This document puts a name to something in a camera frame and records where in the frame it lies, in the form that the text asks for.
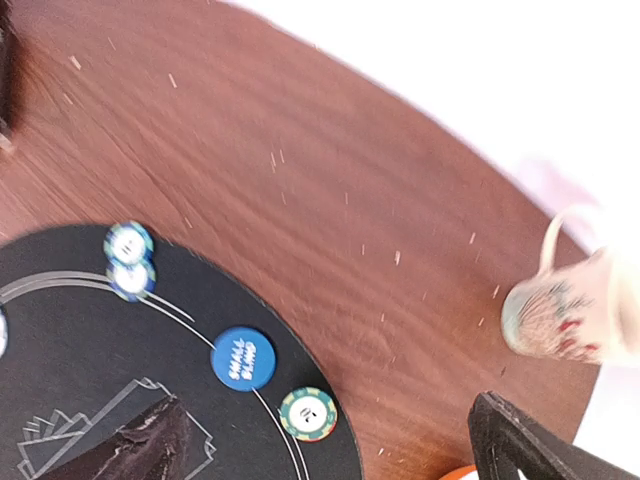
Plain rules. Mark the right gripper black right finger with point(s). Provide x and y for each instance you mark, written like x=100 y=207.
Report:
x=508 y=444

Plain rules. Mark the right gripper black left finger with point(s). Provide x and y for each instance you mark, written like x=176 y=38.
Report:
x=133 y=436

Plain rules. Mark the blue small blind button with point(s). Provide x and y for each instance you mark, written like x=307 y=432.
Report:
x=243 y=359

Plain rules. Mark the green yellow poker chip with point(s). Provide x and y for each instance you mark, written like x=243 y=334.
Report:
x=308 y=414

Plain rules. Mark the green white poker chip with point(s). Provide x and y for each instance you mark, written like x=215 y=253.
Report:
x=128 y=244

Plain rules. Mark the orange white bowl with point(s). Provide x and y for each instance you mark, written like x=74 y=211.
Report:
x=463 y=473

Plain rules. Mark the round black poker mat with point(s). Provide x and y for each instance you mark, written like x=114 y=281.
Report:
x=80 y=362

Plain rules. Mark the patterned ceramic mug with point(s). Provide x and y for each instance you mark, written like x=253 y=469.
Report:
x=586 y=312

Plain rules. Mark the black poker chip case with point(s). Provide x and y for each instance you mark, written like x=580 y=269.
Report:
x=8 y=55

